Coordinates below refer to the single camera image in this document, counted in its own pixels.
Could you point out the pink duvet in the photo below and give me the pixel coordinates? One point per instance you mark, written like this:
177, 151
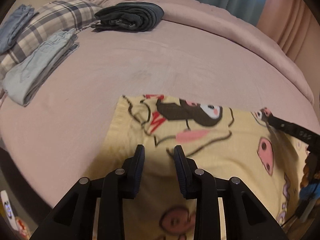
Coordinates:
200, 17

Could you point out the colourful patterned cloth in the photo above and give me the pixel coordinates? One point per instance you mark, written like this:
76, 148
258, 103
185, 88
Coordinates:
310, 180

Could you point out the plaid pillow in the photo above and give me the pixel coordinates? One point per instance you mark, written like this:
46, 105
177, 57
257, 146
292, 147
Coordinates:
62, 15

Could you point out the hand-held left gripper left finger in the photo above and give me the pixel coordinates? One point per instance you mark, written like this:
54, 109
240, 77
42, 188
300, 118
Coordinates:
139, 170

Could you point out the dark folded pants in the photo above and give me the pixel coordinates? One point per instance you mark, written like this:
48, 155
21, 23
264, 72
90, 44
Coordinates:
132, 15

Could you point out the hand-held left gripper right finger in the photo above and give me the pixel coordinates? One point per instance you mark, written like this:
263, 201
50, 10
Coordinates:
180, 172

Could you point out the blue folded jeans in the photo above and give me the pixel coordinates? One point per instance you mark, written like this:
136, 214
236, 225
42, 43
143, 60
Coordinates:
15, 27

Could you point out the white colourful printed object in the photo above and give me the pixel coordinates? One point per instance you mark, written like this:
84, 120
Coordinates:
10, 207

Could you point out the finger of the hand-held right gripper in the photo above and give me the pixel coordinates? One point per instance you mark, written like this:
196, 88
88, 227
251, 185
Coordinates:
292, 130

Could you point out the yellow cartoon print pants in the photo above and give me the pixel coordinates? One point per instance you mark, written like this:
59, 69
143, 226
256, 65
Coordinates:
237, 160

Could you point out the wide pink curtain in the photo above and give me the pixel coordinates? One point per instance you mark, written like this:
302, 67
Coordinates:
295, 22

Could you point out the light blue folded pants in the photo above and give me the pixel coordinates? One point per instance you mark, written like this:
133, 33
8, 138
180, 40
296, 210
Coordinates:
37, 65

